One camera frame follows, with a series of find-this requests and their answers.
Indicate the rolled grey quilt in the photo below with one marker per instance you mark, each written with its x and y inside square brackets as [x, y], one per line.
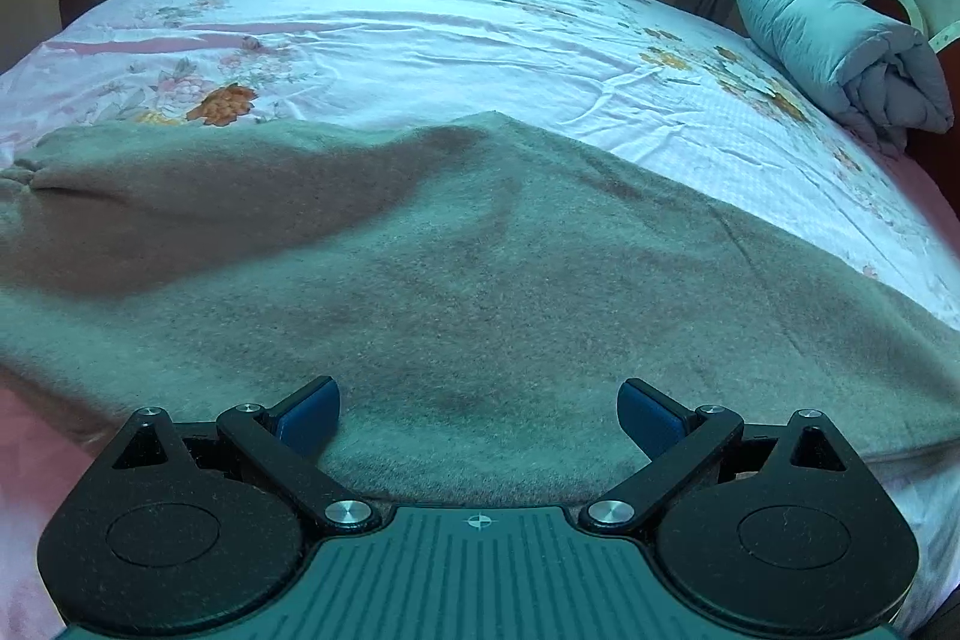
[852, 62]

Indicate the grey-brown fleece pants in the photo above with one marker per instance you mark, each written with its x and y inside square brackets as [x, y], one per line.
[478, 290]

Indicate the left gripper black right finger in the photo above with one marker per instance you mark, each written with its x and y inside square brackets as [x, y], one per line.
[682, 445]

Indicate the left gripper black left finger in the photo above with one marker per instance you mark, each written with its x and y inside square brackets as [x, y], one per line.
[282, 444]

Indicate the floral white bed sheet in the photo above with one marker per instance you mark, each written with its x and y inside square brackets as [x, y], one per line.
[659, 87]

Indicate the red and white headboard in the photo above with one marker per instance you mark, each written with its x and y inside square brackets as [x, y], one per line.
[935, 151]

